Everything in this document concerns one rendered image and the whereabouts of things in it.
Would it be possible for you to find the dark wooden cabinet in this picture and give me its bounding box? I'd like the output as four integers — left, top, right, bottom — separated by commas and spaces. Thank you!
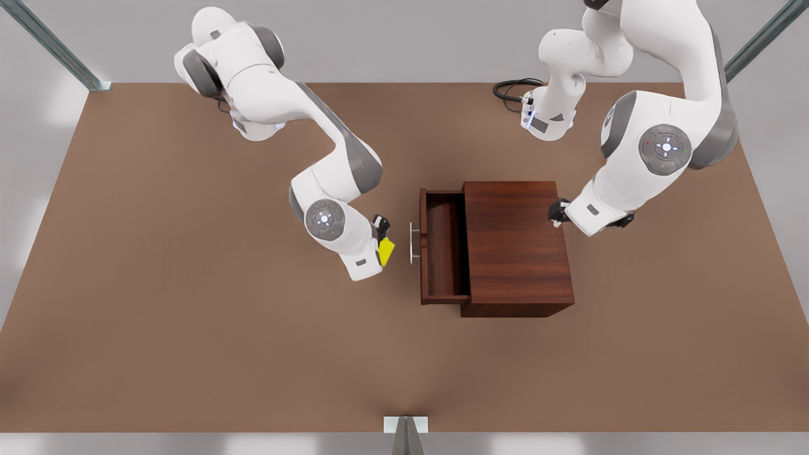
460, 181, 576, 319

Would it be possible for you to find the wooden drawer with metal handle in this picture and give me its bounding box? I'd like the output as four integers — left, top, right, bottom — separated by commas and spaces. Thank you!
409, 188, 471, 306

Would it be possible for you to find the silver frame post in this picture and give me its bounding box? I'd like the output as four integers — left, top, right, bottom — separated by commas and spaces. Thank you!
724, 0, 809, 83
384, 416, 429, 455
0, 0, 113, 91

